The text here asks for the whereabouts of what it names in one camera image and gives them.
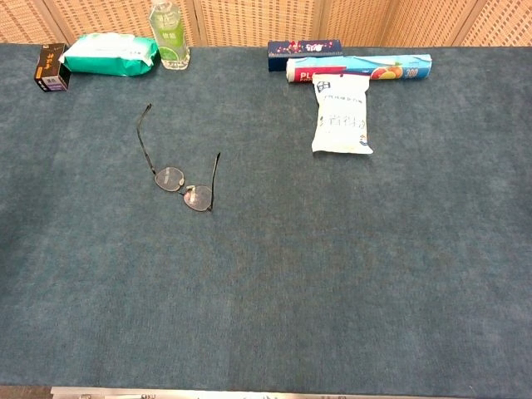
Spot silver aluminium table rail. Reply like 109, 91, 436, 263
50, 386, 532, 399

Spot black wire-frame eyeglasses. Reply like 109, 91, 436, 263
135, 103, 222, 214

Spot green wet wipes pack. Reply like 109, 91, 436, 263
59, 32, 160, 78

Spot blue plastic wrap box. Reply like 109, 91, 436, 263
285, 53, 433, 84

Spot woven wicker folding screen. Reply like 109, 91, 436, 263
0, 0, 532, 47

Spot white plastic bag pack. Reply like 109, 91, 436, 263
311, 73, 374, 155

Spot small black carton box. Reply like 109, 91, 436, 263
33, 42, 71, 94

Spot long dark blue box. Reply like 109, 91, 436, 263
267, 40, 344, 73

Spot clear bottle green label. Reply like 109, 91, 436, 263
149, 0, 191, 71

